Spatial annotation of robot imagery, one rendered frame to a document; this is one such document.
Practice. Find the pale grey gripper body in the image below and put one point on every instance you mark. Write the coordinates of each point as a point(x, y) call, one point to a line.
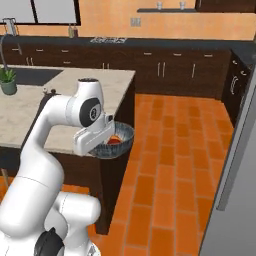
point(90, 138)

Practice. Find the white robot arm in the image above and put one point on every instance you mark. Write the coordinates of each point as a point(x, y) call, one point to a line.
point(36, 186)

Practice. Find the red bell pepper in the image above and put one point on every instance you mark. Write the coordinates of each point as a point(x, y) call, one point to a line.
point(114, 140)

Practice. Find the grey metal bowl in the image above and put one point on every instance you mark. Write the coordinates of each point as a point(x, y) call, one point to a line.
point(124, 140)

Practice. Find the grey fridge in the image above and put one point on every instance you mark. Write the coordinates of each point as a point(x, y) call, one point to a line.
point(236, 186)

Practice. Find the dark wooden kitchen island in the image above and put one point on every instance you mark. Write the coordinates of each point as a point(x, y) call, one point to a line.
point(113, 96)

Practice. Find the dark sink basin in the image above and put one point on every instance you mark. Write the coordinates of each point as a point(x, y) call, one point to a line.
point(33, 76)

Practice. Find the green plant in grey pot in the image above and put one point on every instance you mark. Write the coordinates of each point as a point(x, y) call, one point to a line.
point(8, 83)

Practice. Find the dark brown cupboard run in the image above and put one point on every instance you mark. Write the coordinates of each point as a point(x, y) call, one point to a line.
point(166, 70)

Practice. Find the small bottle set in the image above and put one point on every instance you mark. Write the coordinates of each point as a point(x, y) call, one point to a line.
point(73, 31)

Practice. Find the grey curved tap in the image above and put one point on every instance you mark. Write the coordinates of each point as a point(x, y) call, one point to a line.
point(2, 46)

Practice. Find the grey paper towel holder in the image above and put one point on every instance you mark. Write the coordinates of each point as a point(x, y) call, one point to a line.
point(10, 26)

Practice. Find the small white cup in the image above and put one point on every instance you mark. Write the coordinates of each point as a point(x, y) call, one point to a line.
point(159, 5)
point(182, 5)

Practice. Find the dark oven with cupboards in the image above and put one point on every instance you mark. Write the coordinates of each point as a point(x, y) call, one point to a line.
point(236, 83)

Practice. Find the grey wall socket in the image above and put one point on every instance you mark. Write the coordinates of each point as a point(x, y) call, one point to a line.
point(135, 22)

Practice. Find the window with dark frame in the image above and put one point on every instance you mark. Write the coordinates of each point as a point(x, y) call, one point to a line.
point(50, 11)

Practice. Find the dark wall shelf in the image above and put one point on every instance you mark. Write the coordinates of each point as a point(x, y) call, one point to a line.
point(166, 10)

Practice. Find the dark brown wall cupboard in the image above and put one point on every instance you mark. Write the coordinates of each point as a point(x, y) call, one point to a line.
point(226, 5)

